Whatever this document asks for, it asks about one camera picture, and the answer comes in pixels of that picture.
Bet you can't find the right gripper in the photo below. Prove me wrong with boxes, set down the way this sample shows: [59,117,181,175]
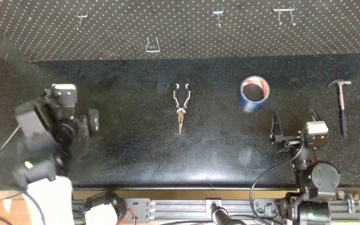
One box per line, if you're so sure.
[268,107,322,154]

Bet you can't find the black pegboard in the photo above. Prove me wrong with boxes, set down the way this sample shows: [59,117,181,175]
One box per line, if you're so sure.
[0,0,360,63]

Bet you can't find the hammer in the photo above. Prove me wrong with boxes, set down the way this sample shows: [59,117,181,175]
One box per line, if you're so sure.
[328,78,353,137]

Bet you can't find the roll of blue tape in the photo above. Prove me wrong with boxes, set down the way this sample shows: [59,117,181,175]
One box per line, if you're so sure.
[239,75,271,111]

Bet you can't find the metal hook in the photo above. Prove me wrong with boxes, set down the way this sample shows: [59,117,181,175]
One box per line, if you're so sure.
[76,11,89,30]
[144,36,161,53]
[212,7,224,27]
[272,5,297,26]

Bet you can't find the black and white pliers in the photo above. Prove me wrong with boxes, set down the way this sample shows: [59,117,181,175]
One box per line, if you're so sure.
[172,82,191,135]

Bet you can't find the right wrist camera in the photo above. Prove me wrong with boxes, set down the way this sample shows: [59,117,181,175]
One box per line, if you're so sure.
[300,120,329,149]

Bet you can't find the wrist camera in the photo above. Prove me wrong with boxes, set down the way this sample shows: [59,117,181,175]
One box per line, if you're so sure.
[300,120,329,149]
[44,83,78,121]

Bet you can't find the black cable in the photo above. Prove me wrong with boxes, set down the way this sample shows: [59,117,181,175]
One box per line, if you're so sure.
[0,124,46,225]
[249,139,306,224]

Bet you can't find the mounting rail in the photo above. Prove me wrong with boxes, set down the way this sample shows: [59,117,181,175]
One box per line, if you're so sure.
[71,196,360,225]

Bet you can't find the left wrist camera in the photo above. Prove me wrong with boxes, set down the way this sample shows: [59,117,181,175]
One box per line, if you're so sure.
[44,83,78,121]

